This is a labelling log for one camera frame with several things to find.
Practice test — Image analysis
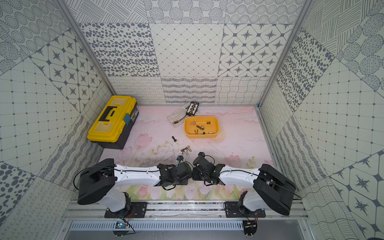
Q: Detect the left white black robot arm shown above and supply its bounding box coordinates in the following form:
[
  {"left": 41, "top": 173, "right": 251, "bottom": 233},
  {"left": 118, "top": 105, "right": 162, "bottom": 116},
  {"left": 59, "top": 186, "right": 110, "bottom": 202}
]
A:
[{"left": 78, "top": 159, "right": 193, "bottom": 218}]

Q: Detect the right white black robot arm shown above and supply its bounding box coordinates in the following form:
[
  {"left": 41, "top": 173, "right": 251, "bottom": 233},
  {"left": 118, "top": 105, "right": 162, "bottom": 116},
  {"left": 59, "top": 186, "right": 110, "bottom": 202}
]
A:
[{"left": 193, "top": 153, "right": 296, "bottom": 216}]

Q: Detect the yellow plastic storage tray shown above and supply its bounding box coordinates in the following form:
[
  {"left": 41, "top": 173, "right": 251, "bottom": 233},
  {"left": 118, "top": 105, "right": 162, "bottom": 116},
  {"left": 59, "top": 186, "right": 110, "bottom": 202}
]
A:
[{"left": 184, "top": 116, "right": 220, "bottom": 139}]

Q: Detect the yellow plastic toolbox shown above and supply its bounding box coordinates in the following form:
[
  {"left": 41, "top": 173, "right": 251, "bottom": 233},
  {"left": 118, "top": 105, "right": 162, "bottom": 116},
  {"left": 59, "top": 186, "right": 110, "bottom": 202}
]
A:
[{"left": 87, "top": 96, "right": 139, "bottom": 150}]

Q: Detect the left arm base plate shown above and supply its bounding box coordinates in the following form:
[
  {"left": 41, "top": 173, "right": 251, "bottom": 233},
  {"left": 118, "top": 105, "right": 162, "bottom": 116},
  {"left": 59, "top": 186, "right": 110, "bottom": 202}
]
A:
[{"left": 104, "top": 202, "right": 148, "bottom": 219}]

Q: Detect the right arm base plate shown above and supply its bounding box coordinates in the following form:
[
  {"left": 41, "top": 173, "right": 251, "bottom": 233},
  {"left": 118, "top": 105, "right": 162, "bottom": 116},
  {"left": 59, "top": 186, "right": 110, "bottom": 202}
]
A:
[{"left": 223, "top": 201, "right": 266, "bottom": 219}]

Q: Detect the clear plastic bag with cable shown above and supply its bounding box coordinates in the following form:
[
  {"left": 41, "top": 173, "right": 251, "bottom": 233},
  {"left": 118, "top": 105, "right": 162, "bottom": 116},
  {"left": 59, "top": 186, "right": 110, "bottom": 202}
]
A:
[{"left": 167, "top": 103, "right": 190, "bottom": 128}]

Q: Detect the aluminium front rail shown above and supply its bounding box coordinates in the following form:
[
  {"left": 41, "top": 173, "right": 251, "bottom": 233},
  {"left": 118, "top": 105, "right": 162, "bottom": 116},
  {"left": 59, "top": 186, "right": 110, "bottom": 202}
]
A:
[{"left": 63, "top": 200, "right": 309, "bottom": 220}]

